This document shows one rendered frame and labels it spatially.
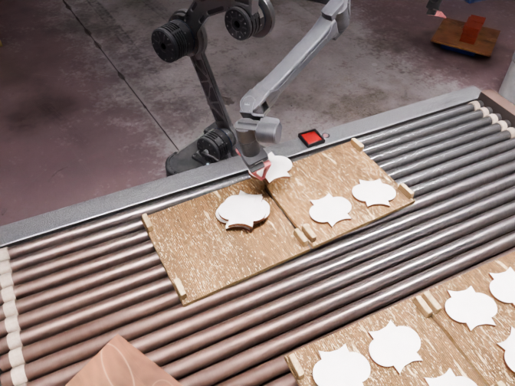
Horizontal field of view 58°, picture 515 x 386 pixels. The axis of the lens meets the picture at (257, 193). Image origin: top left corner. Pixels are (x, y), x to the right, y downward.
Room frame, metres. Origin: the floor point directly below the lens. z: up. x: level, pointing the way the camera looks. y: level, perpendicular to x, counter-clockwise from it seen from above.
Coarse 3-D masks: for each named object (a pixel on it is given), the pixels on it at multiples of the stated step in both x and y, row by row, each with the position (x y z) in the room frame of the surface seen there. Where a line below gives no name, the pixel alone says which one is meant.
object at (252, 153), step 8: (240, 144) 1.03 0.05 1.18; (248, 144) 1.02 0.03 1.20; (256, 144) 1.03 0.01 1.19; (240, 152) 1.04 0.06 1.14; (248, 152) 1.02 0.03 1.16; (256, 152) 1.02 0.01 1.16; (264, 152) 1.03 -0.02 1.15; (248, 160) 1.01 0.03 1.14; (256, 160) 1.00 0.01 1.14; (264, 160) 1.01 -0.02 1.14
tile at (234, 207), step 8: (232, 200) 1.00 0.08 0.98; (240, 200) 1.00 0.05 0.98; (248, 200) 1.00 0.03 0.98; (224, 208) 0.96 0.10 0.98; (232, 208) 0.96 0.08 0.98; (240, 208) 0.96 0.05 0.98; (248, 208) 0.96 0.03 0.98; (256, 208) 0.96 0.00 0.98; (264, 208) 0.96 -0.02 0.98; (224, 216) 0.93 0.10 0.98; (232, 216) 0.93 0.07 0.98; (240, 216) 0.93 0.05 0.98; (248, 216) 0.93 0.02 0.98; (256, 216) 0.93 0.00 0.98; (264, 216) 0.94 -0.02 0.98; (232, 224) 0.90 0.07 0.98; (240, 224) 0.90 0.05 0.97; (248, 224) 0.90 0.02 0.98
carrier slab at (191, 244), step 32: (224, 192) 1.07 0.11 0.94; (256, 192) 1.08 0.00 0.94; (160, 224) 0.92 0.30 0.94; (192, 224) 0.93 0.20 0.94; (224, 224) 0.93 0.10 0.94; (256, 224) 0.94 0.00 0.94; (288, 224) 0.94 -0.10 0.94; (160, 256) 0.80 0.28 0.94; (192, 256) 0.81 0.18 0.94; (224, 256) 0.81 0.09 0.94; (256, 256) 0.82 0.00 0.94; (288, 256) 0.82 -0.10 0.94; (192, 288) 0.70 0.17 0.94; (224, 288) 0.71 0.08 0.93
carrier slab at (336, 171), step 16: (304, 160) 1.25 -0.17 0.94; (320, 160) 1.25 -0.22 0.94; (336, 160) 1.25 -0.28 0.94; (352, 160) 1.25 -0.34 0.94; (368, 160) 1.26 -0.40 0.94; (304, 176) 1.16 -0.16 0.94; (320, 176) 1.16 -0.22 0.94; (336, 176) 1.17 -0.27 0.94; (352, 176) 1.17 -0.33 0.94; (368, 176) 1.17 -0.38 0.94; (384, 176) 1.18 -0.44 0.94; (272, 192) 1.08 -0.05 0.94; (288, 192) 1.08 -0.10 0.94; (304, 192) 1.08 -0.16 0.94; (320, 192) 1.09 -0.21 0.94; (336, 192) 1.09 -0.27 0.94; (400, 192) 1.10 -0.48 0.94; (288, 208) 1.01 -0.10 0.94; (304, 208) 1.01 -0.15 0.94; (352, 208) 1.02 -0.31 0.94; (368, 208) 1.02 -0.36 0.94; (384, 208) 1.02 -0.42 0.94; (400, 208) 1.03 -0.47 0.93; (320, 224) 0.95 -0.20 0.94; (336, 224) 0.95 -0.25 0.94; (352, 224) 0.95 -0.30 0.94; (320, 240) 0.88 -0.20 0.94
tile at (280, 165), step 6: (270, 156) 1.13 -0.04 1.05; (276, 156) 1.13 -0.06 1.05; (282, 156) 1.13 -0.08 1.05; (258, 162) 1.09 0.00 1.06; (276, 162) 1.10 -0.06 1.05; (282, 162) 1.10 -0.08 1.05; (288, 162) 1.10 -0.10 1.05; (270, 168) 1.07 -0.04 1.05; (276, 168) 1.07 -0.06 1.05; (282, 168) 1.07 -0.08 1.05; (288, 168) 1.07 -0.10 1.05; (258, 174) 1.04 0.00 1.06; (270, 174) 1.04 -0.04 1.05; (276, 174) 1.05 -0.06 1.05; (282, 174) 1.05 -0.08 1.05; (288, 174) 1.05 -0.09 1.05; (270, 180) 1.02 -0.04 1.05
